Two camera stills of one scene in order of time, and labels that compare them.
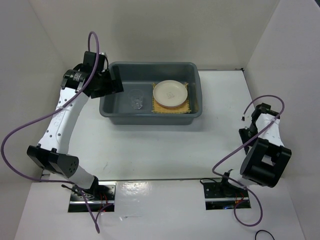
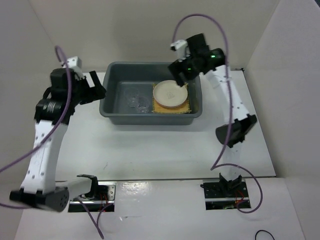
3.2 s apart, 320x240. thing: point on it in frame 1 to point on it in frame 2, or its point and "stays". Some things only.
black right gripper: [243, 134] to [177, 67]
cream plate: [170, 93] stays
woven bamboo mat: [185, 107] stays
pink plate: [171, 107] stays
